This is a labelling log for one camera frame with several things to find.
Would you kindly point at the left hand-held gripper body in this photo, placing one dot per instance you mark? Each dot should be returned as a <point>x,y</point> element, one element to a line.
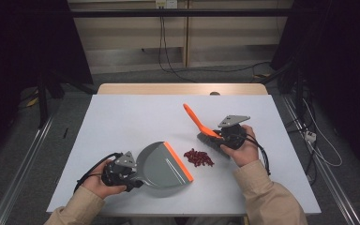
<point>122,170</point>

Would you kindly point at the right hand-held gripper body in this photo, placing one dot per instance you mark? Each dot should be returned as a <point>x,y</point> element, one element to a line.
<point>233,131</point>

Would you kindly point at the group of red beans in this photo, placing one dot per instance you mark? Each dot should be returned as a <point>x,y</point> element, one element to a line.
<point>198,157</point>

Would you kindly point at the orange brush with grey bristles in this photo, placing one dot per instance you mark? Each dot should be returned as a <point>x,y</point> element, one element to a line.
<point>198,122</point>

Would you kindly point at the grey dustpan with orange lip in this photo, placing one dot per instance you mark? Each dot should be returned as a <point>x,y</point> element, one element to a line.
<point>159,165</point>

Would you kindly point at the person's right hand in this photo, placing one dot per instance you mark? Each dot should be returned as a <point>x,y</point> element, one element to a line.
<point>245,153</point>

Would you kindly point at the person's left hand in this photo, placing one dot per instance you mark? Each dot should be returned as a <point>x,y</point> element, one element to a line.
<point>98,184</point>

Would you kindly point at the small grey table knob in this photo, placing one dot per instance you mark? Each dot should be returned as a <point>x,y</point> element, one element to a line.
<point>214,93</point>

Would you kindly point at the wooden table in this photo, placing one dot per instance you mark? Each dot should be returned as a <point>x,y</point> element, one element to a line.
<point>168,88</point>

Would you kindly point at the white power adapter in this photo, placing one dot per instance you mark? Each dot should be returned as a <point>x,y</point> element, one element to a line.
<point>310,136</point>

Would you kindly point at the black horizontal bar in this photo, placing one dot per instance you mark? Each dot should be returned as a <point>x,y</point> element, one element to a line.
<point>181,12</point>

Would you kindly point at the black curtain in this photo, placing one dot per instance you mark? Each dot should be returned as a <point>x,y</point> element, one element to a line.
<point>22,47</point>
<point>340,62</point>

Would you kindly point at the aluminium floor rail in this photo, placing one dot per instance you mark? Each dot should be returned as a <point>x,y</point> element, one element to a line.
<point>328,178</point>
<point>18,175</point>

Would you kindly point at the white wall socket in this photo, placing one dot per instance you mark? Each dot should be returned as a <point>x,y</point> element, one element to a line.
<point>166,3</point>

